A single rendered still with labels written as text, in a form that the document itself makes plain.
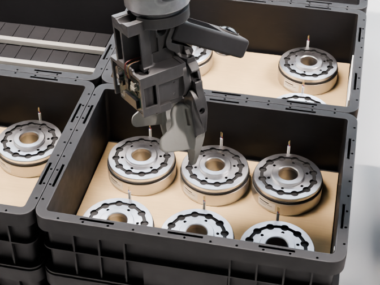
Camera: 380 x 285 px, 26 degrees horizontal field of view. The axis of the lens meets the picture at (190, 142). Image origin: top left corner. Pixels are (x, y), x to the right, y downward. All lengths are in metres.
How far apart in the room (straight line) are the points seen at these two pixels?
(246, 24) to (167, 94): 0.57
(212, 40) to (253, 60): 0.53
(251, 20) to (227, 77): 0.12
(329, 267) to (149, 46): 0.34
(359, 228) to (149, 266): 0.44
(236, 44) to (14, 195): 0.44
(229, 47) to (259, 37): 0.52
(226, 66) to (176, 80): 0.53
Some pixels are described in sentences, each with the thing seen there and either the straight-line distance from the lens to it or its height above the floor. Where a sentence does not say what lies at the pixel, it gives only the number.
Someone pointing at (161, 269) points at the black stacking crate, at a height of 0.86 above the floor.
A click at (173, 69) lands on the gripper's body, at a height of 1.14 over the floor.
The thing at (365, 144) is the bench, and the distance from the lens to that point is 1.55.
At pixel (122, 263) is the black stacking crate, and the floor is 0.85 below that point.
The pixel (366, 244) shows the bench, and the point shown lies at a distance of 1.37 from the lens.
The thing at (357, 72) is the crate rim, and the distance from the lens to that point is 1.33.
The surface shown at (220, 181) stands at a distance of 1.20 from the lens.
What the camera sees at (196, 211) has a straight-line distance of 1.16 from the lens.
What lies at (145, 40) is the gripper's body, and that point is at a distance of 0.93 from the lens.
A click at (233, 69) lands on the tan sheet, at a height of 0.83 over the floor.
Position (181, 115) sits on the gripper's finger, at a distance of 0.99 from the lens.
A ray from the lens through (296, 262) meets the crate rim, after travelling 1.02.
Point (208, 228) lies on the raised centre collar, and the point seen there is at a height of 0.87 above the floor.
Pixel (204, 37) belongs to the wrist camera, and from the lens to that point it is 0.97.
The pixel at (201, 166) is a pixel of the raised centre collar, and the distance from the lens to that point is 1.22.
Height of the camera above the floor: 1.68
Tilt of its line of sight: 40 degrees down
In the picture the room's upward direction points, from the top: straight up
